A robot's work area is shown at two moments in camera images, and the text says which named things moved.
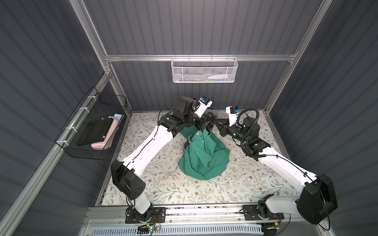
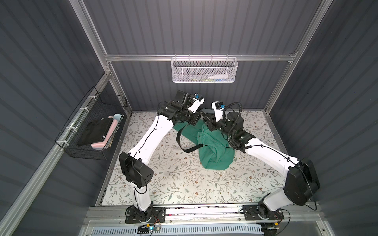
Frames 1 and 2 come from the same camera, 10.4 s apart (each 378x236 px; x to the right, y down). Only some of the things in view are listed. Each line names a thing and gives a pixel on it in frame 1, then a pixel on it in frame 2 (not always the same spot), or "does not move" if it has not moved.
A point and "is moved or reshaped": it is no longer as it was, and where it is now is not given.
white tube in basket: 219,76 does not move
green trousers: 204,157 is moved or reshaped
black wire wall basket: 91,130 does not move
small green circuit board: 146,228 does not move
